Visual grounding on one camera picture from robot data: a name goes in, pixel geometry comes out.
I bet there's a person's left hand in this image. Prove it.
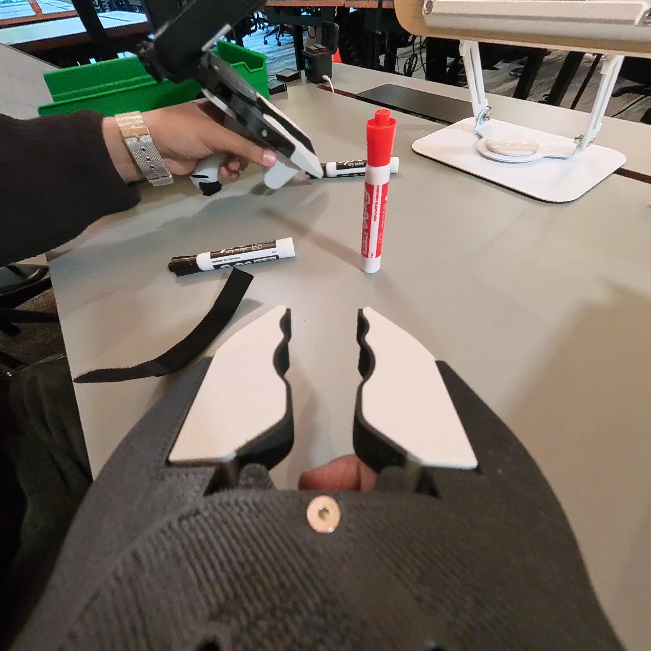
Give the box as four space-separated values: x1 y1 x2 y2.
144 98 279 183

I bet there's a metal band wristwatch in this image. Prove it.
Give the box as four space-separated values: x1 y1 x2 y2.
114 111 175 187

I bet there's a black desk pad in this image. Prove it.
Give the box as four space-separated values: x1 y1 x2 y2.
356 83 475 124

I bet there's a black hook-and-loop strap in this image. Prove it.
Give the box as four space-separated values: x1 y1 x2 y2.
73 268 254 384

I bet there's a red dry erase marker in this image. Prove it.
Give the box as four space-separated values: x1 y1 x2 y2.
359 109 399 274

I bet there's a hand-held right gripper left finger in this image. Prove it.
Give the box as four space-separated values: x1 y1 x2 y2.
167 305 296 473

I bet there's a black office chair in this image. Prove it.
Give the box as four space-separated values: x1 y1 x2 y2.
0 263 61 339

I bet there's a person's right hand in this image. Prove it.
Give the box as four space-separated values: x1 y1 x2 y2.
297 454 380 493

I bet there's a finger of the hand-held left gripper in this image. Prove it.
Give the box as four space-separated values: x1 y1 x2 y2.
248 96 314 152
202 91 325 191

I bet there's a green plastic bin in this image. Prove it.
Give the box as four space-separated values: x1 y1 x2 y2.
37 40 269 118

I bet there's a wooden clipboard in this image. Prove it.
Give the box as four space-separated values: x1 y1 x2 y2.
393 0 651 58

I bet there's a black charging dock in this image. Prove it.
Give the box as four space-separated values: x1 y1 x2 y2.
302 44 334 85

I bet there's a white tablet stand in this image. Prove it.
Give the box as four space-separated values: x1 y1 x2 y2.
411 0 651 204

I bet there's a person's left forearm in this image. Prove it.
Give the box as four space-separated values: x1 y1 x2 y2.
0 111 144 266

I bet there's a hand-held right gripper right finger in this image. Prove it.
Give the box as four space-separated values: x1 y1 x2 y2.
352 306 480 473

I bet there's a black dry erase marker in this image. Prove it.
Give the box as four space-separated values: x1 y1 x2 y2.
168 237 296 277
307 156 400 179

